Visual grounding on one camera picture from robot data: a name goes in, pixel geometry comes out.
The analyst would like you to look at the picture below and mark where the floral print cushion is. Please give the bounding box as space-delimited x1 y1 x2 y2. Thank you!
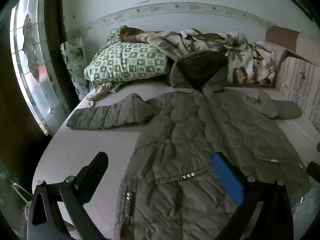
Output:
60 37 88 90

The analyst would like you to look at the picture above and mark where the light blue fleece clothing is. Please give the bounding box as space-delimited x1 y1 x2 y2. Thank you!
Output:
292 190 320 238

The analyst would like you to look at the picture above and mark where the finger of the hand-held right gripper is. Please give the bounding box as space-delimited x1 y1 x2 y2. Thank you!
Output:
307 162 320 180

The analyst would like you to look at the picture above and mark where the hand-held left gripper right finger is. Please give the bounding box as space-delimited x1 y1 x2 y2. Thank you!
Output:
211 152 294 240

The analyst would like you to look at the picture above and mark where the dark brown pillow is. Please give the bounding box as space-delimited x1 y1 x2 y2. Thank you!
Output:
119 26 150 43

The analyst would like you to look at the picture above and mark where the crumpled beige cloth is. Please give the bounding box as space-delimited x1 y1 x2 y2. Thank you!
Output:
86 82 121 106

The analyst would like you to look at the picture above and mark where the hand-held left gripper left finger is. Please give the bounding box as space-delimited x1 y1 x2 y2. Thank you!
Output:
26 151 109 240

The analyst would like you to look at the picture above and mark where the green checkered pillow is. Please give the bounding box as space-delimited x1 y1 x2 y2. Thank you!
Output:
84 29 173 85

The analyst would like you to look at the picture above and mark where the floral leaf print blanket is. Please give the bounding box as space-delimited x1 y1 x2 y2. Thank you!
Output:
136 29 278 85

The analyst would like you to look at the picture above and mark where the brown wooden armchair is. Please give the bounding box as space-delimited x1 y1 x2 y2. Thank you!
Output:
265 26 320 88

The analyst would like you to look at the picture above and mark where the white wire handle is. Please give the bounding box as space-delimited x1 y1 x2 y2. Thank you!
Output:
13 182 33 203

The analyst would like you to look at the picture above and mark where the stained glass window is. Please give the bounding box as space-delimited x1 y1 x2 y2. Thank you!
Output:
10 0 68 137

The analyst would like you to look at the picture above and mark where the olive green quilted hooded jacket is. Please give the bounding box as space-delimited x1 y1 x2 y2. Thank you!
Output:
66 51 312 240

